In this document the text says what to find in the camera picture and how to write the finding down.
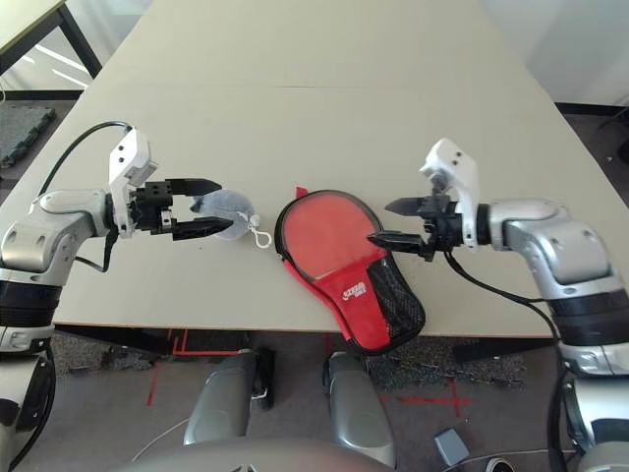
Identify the black red paddle case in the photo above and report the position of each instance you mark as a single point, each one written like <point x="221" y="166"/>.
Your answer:
<point x="359" y="314"/>

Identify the dark speckled floor mat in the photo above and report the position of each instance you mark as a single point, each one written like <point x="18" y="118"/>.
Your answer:
<point x="427" y="369"/>

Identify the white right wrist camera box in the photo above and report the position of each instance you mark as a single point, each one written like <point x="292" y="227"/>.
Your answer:
<point x="457" y="167"/>

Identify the small grey floor box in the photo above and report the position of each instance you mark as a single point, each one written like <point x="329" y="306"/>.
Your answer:
<point x="451" y="446"/>

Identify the silver robot leg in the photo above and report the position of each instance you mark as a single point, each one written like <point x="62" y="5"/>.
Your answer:
<point x="221" y="403"/>
<point x="359" y="413"/>

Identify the grey foam floor mat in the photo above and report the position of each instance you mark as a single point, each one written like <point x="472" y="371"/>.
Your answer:
<point x="22" y="133"/>

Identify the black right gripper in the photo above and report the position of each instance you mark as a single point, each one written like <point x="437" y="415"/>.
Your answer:
<point x="444" y="226"/>

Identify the black-framed side table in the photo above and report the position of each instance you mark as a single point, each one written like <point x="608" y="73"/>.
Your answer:
<point x="29" y="19"/>

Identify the grey robot torso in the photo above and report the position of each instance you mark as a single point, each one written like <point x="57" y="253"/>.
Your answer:
<point x="255" y="459"/>

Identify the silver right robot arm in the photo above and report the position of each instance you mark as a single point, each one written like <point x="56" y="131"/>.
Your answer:
<point x="565" y="255"/>

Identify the silver left robot leg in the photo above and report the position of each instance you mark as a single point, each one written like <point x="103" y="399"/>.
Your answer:
<point x="221" y="403"/>

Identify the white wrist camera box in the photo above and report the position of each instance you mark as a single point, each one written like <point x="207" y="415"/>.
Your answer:
<point x="130" y="152"/>
<point x="457" y="167"/>

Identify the silver right robot leg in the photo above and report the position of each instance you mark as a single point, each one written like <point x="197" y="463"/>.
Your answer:
<point x="359" y="413"/>

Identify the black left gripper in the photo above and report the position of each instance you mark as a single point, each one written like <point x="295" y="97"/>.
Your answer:
<point x="154" y="206"/>

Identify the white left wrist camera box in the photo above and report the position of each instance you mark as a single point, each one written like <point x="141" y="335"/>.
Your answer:
<point x="130" y="152"/>

